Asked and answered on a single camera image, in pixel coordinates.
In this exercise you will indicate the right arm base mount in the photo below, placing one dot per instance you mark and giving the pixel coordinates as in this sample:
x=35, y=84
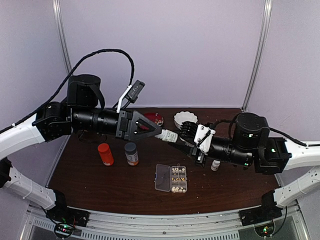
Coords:
x=258, y=215

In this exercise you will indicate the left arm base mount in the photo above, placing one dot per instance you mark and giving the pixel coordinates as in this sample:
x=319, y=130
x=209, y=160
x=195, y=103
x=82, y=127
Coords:
x=71, y=216

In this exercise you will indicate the cream pills in organizer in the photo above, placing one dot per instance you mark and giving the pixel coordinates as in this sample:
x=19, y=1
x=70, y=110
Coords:
x=179, y=189

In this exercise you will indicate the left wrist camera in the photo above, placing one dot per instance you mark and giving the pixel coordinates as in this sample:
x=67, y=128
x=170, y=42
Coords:
x=130, y=95

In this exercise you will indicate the grey lid pill bottle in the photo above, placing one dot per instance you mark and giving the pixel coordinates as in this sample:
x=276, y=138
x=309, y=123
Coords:
x=131, y=153

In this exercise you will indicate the clear plastic pill organizer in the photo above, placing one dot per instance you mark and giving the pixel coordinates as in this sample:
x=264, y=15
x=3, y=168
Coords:
x=163, y=178

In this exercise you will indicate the front aluminium rail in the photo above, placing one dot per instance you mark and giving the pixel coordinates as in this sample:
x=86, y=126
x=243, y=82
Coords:
x=224, y=225

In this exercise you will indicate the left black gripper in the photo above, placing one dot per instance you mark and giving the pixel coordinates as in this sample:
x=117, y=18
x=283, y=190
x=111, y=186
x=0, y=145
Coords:
x=130, y=125

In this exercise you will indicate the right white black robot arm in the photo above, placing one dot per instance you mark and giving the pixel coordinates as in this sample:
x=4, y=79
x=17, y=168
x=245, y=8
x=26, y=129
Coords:
x=247, y=140

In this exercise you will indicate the right aluminium frame post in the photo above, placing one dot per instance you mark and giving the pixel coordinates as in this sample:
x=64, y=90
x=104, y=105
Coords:
x=264, y=30

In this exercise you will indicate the aluminium frame post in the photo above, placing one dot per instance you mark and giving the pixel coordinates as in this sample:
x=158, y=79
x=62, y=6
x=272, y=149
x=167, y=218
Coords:
x=57, y=12
x=264, y=30

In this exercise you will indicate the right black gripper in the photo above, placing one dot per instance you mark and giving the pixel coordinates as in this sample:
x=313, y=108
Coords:
x=190, y=151

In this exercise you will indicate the red patterned plate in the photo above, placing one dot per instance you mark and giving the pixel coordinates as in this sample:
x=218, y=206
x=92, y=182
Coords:
x=155, y=117

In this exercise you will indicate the left aluminium frame post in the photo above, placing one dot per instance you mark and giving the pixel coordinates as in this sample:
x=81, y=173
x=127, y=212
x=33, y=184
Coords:
x=57, y=12

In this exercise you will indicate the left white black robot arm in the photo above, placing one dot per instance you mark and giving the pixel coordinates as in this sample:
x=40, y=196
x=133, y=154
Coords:
x=82, y=109

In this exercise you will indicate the white pills in organizer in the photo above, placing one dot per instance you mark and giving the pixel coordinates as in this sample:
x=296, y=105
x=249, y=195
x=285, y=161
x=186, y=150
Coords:
x=177, y=170

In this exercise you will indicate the small white bottle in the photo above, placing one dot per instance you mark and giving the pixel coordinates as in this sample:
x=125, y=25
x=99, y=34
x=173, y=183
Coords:
x=215, y=165
x=167, y=136

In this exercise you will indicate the white scalloped bowl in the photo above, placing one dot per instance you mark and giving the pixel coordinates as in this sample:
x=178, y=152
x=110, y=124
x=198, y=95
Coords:
x=184, y=116

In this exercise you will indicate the yellow pills in organizer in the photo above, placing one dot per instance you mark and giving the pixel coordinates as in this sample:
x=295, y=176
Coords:
x=178, y=179

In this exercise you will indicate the orange pill bottle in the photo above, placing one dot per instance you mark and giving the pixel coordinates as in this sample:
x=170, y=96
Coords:
x=105, y=154

